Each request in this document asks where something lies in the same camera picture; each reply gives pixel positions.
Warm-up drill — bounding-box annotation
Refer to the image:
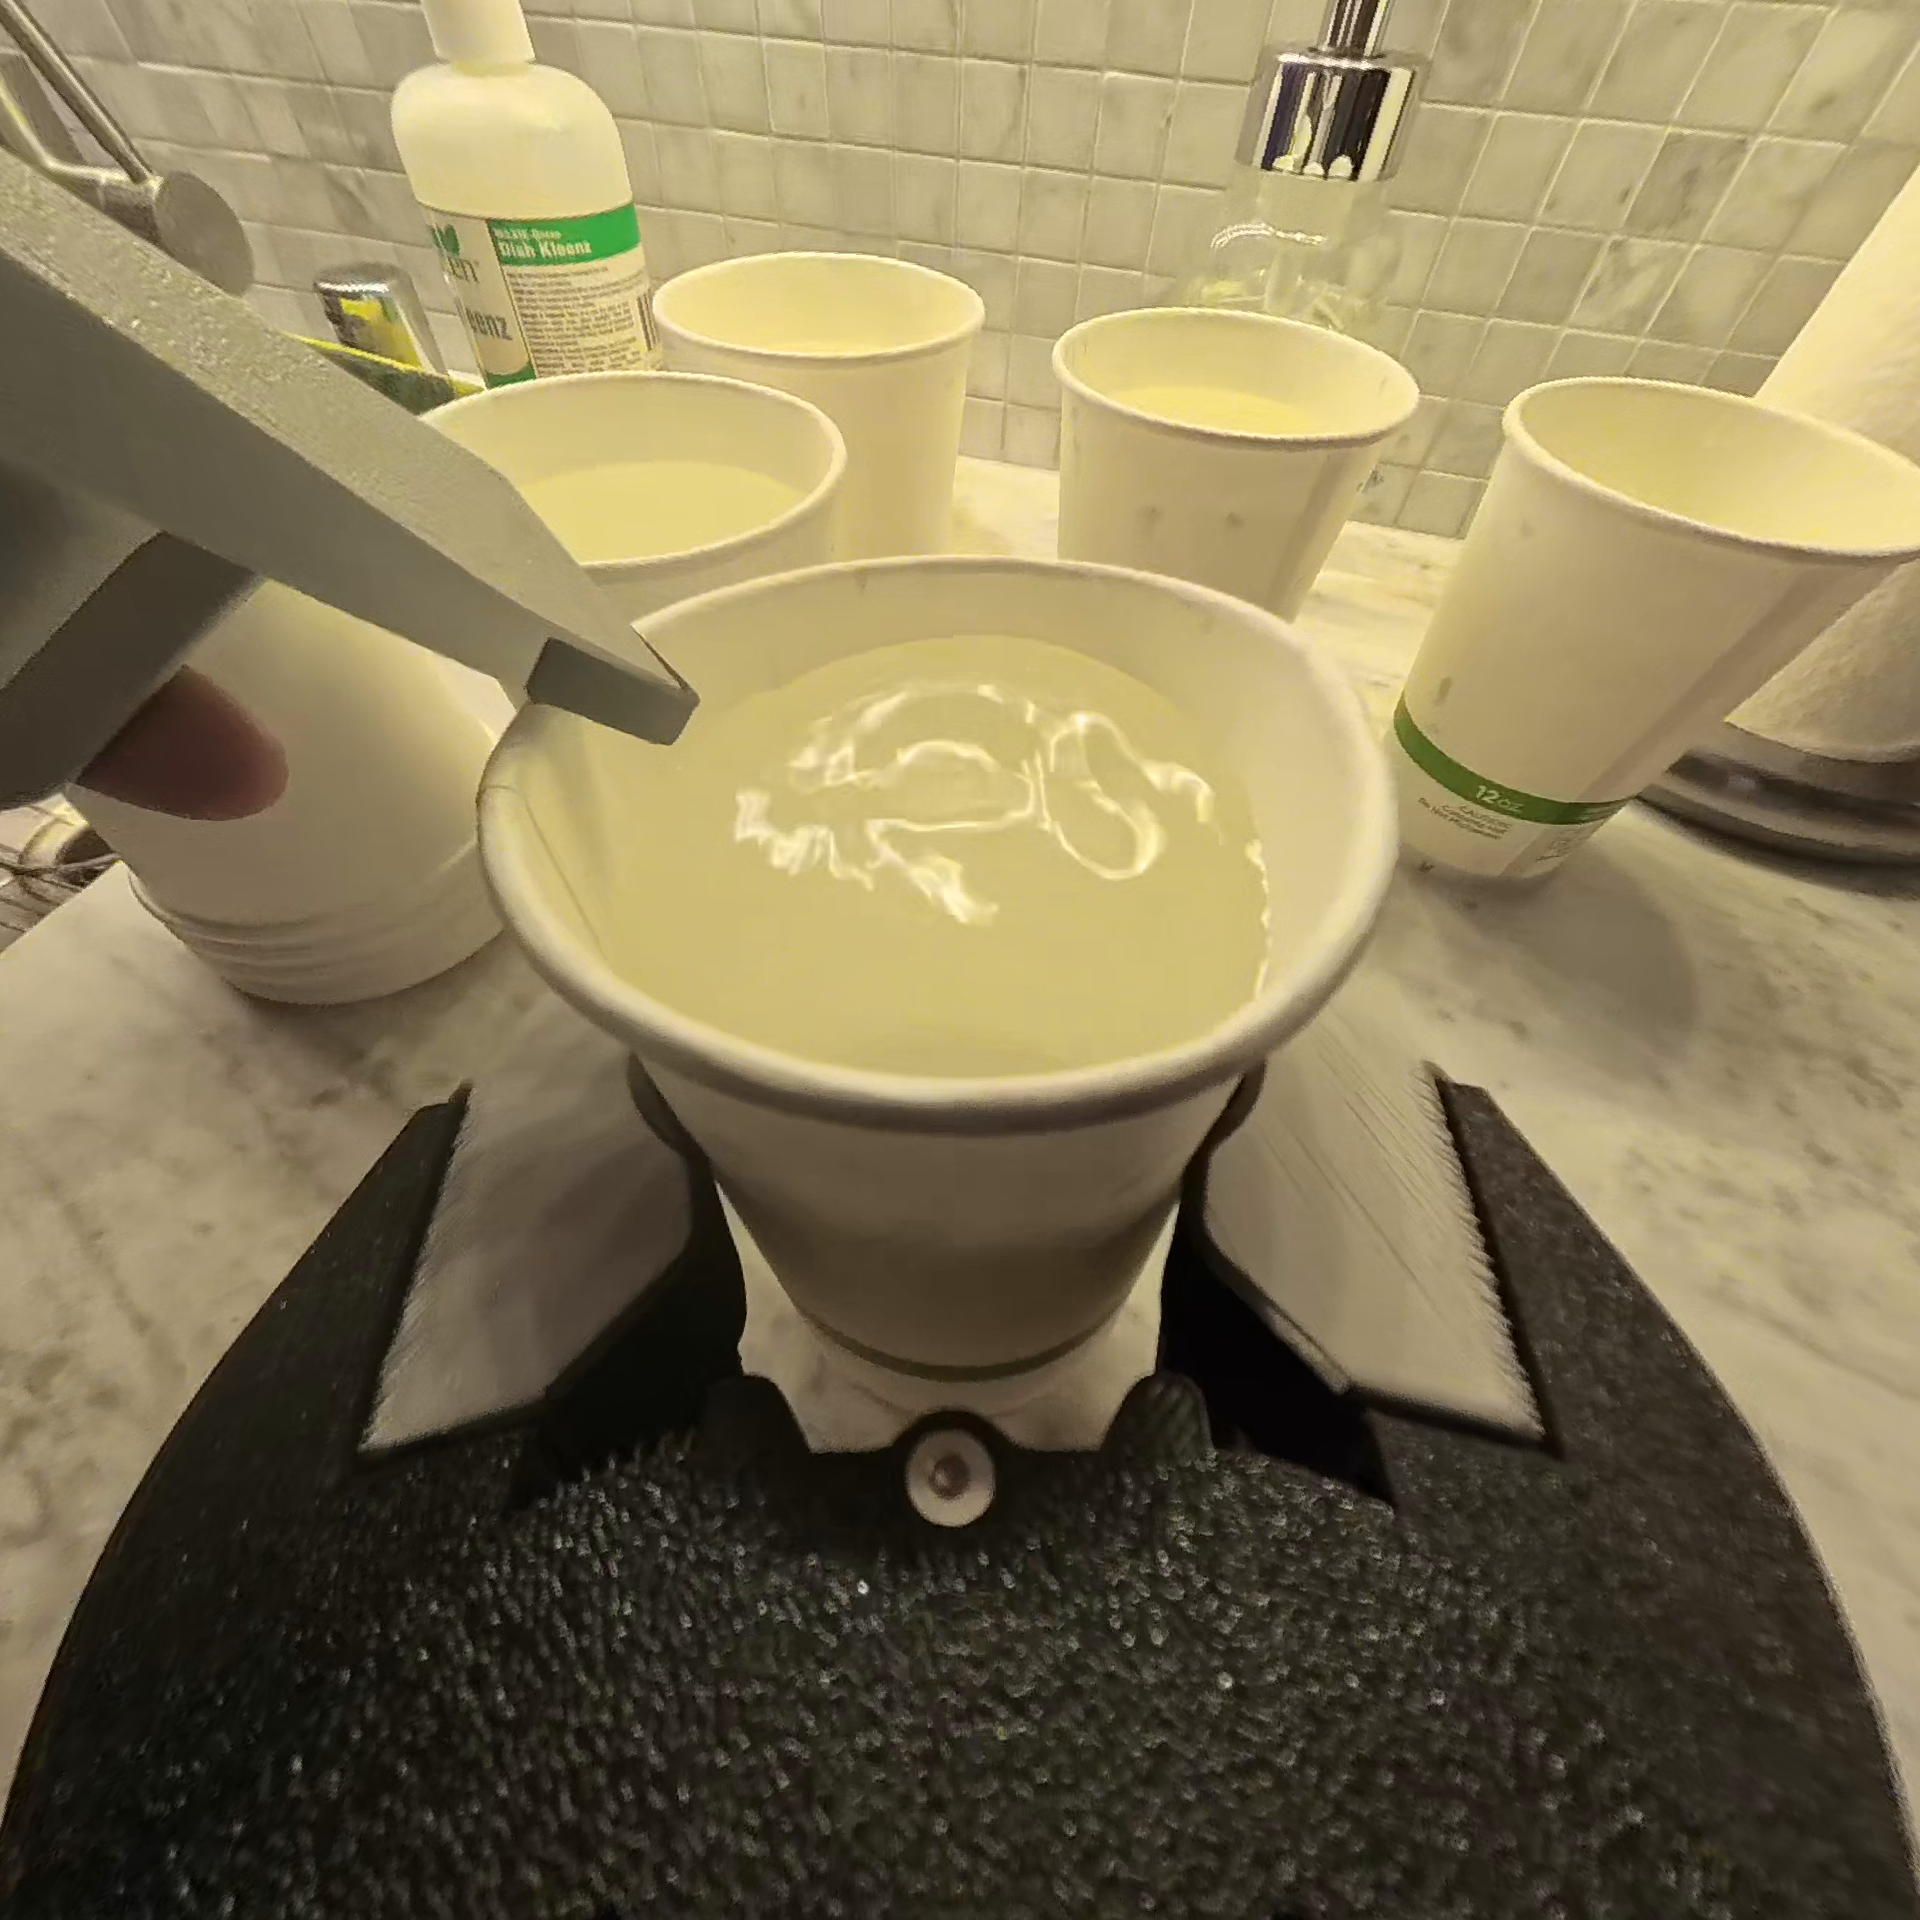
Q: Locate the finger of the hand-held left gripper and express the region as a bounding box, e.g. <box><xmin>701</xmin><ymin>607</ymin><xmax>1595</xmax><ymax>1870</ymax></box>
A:
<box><xmin>0</xmin><ymin>146</ymin><xmax>704</xmax><ymax>817</ymax></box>

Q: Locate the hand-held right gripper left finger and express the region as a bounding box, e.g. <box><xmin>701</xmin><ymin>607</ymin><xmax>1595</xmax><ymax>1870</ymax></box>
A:
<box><xmin>363</xmin><ymin>1043</ymin><xmax>752</xmax><ymax>1454</ymax></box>

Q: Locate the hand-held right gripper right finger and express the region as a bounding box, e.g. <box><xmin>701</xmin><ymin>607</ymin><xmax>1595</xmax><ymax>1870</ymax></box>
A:
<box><xmin>1153</xmin><ymin>1031</ymin><xmax>1551</xmax><ymax>1454</ymax></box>

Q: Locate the stack of paper cups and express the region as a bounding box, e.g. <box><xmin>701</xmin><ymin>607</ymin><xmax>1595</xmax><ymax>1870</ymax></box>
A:
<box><xmin>66</xmin><ymin>583</ymin><xmax>507</xmax><ymax>1003</ymax></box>

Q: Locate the white paper cup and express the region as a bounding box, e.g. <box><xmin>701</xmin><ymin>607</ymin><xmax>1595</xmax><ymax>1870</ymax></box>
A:
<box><xmin>479</xmin><ymin>555</ymin><xmax>1405</xmax><ymax>1374</ymax></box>
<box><xmin>1050</xmin><ymin>303</ymin><xmax>1422</xmax><ymax>623</ymax></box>
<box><xmin>653</xmin><ymin>252</ymin><xmax>989</xmax><ymax>564</ymax></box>
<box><xmin>1393</xmin><ymin>375</ymin><xmax>1920</xmax><ymax>887</ymax></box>
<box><xmin>429</xmin><ymin>372</ymin><xmax>848</xmax><ymax>601</ymax></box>

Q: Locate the person's left hand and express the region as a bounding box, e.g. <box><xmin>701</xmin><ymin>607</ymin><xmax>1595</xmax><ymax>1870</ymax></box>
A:
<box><xmin>82</xmin><ymin>663</ymin><xmax>291</xmax><ymax>825</ymax></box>

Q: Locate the yellow green sponge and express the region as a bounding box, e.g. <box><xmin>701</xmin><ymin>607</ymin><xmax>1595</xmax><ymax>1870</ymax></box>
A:
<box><xmin>301</xmin><ymin>334</ymin><xmax>485</xmax><ymax>414</ymax></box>

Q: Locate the steel gooseneck faucet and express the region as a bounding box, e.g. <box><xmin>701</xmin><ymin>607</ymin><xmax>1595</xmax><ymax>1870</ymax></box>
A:
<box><xmin>0</xmin><ymin>0</ymin><xmax>257</xmax><ymax>298</ymax></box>

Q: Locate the dish soap pump bottle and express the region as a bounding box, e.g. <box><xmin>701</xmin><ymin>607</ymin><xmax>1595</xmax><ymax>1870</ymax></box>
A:
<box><xmin>391</xmin><ymin>0</ymin><xmax>663</xmax><ymax>388</ymax></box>

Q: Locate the paper towel roll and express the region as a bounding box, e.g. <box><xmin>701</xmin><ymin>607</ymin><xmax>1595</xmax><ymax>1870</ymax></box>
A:
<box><xmin>1727</xmin><ymin>194</ymin><xmax>1920</xmax><ymax>769</ymax></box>

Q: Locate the glass soap dispenser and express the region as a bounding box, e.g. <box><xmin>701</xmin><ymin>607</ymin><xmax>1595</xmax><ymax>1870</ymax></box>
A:
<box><xmin>1185</xmin><ymin>0</ymin><xmax>1427</xmax><ymax>325</ymax></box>

